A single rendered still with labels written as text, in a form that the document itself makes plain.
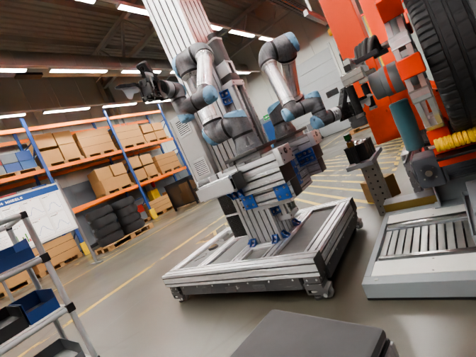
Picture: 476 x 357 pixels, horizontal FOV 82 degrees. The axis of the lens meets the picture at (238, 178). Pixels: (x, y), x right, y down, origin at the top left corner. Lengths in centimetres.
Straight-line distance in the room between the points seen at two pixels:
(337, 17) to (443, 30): 93
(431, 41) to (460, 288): 87
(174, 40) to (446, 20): 140
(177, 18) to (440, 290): 190
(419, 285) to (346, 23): 147
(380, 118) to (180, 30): 134
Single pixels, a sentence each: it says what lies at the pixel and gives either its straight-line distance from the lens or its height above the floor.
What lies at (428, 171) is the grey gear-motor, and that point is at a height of 33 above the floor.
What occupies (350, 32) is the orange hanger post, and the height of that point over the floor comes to 122.
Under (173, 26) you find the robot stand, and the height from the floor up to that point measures 171.
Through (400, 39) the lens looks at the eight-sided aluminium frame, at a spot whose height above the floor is 96.
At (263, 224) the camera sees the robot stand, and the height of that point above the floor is 35.
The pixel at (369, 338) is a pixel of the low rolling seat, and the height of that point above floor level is 34.
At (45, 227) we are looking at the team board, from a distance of 655.
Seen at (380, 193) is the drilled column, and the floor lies 16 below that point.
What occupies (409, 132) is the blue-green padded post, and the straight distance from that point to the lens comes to 163.
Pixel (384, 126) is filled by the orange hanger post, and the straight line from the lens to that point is 196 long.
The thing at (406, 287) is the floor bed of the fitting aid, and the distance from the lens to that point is 137.
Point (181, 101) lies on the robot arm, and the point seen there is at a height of 115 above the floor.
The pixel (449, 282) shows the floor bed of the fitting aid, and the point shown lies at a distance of 133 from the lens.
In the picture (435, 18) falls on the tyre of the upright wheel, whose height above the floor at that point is 96.
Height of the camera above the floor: 80
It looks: 4 degrees down
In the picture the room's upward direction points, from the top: 24 degrees counter-clockwise
